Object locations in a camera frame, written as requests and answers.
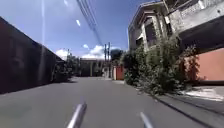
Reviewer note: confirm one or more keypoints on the utility pole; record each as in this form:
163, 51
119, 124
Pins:
108, 58

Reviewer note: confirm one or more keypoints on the dark tree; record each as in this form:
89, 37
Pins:
116, 54

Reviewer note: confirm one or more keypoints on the red gate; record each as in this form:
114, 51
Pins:
119, 72

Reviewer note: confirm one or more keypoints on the building with gate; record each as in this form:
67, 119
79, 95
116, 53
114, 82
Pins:
89, 67

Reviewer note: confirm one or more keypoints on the grey asphalt road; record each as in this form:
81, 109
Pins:
106, 96

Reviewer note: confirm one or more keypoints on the green bushes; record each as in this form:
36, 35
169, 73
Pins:
156, 68

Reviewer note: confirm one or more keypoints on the robot's own part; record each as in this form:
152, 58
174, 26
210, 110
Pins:
146, 120
77, 116

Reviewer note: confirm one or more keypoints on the beige multi-storey building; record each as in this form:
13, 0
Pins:
173, 20

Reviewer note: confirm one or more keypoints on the pale concrete driveway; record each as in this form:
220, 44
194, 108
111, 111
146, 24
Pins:
206, 92

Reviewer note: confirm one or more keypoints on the dark long wall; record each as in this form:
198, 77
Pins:
23, 63

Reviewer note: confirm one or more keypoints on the orange wall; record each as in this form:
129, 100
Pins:
210, 65

